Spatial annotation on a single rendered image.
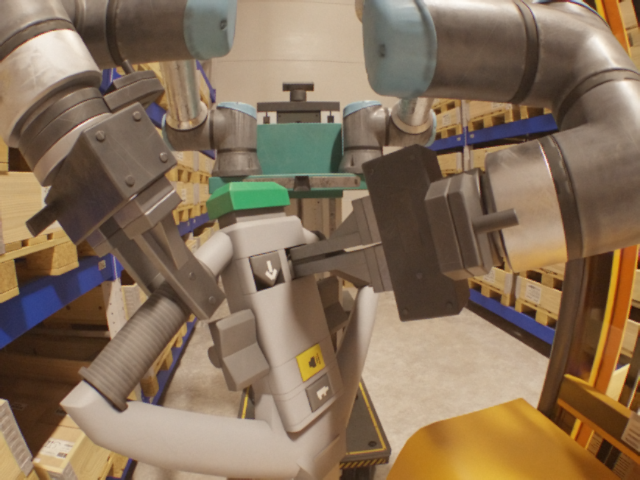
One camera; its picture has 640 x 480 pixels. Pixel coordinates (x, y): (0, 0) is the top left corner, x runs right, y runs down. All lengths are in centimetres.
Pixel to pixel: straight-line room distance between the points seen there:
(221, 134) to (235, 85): 477
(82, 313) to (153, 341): 187
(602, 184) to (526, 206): 5
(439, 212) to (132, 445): 24
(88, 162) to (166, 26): 17
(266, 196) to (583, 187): 27
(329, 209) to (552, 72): 123
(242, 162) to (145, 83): 95
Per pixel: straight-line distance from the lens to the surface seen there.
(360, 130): 127
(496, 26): 26
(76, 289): 149
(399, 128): 124
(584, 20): 32
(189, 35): 35
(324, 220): 142
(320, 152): 139
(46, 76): 25
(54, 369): 211
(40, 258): 132
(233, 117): 126
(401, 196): 26
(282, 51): 621
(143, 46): 36
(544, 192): 22
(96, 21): 37
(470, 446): 81
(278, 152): 138
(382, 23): 25
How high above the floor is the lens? 142
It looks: 8 degrees down
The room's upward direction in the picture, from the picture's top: 1 degrees counter-clockwise
